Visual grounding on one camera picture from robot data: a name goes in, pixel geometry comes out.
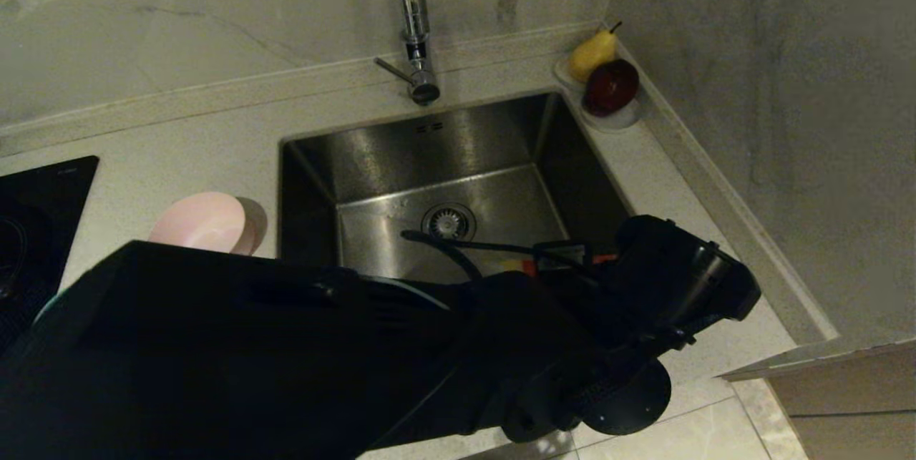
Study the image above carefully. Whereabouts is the black induction cooktop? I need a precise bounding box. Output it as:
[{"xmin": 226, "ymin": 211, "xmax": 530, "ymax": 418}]
[{"xmin": 0, "ymin": 155, "xmax": 99, "ymax": 361}]

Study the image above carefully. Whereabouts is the pink plastic bowl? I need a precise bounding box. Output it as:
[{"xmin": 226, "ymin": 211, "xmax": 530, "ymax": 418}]
[{"xmin": 148, "ymin": 192, "xmax": 258, "ymax": 255}]

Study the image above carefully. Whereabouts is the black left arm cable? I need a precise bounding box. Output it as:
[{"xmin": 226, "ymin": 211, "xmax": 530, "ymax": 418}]
[{"xmin": 401, "ymin": 230, "xmax": 609, "ymax": 285}]

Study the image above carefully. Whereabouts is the chrome faucet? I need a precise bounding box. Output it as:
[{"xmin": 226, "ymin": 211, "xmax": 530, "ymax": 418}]
[{"xmin": 374, "ymin": 0, "xmax": 441, "ymax": 106}]

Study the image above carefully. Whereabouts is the yellow pear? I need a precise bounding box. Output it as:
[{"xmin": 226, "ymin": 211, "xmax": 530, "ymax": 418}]
[{"xmin": 569, "ymin": 22, "xmax": 622, "ymax": 84}]

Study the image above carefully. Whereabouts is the yellow dish soap bottle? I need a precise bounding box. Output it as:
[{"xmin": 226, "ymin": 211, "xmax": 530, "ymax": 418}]
[{"xmin": 501, "ymin": 251, "xmax": 618, "ymax": 280}]

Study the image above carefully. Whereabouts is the round metal drain strainer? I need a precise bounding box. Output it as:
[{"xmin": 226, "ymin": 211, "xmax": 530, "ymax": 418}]
[{"xmin": 421, "ymin": 202, "xmax": 477, "ymax": 243}]

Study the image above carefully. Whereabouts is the dark red apple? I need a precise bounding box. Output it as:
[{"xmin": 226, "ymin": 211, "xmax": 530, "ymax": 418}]
[{"xmin": 583, "ymin": 59, "xmax": 640, "ymax": 117}]

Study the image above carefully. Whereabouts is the stainless steel sink basin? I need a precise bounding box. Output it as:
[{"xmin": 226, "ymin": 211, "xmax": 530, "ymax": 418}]
[{"xmin": 278, "ymin": 92, "xmax": 634, "ymax": 285}]

